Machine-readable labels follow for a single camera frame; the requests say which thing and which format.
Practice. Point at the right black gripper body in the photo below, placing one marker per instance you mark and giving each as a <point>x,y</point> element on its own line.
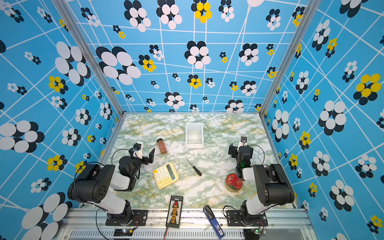
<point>236,154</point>

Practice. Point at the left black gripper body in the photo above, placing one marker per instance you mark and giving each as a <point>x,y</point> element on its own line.
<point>136,165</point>

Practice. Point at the black handle screwdriver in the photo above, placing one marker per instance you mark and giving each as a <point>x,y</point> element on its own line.
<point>195,168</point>

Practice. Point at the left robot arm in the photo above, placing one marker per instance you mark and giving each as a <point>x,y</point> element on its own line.
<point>94,184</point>

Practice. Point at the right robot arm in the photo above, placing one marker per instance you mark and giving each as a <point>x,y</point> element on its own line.
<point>273,186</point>

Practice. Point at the white translucent plastic bin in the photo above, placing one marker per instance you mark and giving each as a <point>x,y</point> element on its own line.
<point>194,135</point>

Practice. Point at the brown spice jar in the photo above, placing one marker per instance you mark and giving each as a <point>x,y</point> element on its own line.
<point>162,146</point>

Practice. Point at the yellow calculator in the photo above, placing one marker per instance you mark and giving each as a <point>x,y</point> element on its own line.
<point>165,175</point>

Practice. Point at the red round tin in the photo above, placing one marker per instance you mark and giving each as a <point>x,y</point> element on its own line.
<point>233,183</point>

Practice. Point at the black terminal strip board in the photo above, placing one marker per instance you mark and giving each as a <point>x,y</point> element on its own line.
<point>174,212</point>

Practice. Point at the blue black utility tool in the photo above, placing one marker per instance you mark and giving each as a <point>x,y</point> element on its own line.
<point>213,221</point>

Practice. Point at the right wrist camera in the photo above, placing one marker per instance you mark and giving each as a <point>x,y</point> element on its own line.
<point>243,141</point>

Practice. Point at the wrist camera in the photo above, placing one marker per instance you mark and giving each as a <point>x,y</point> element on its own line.
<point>138,152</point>
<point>243,141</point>

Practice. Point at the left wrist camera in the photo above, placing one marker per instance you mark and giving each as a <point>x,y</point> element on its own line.
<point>138,152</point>

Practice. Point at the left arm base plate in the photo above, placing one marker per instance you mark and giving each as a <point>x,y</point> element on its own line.
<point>132,218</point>

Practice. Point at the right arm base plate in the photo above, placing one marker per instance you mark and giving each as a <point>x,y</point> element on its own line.
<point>236,218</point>

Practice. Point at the aluminium front rail frame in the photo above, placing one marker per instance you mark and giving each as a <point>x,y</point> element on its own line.
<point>283,224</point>

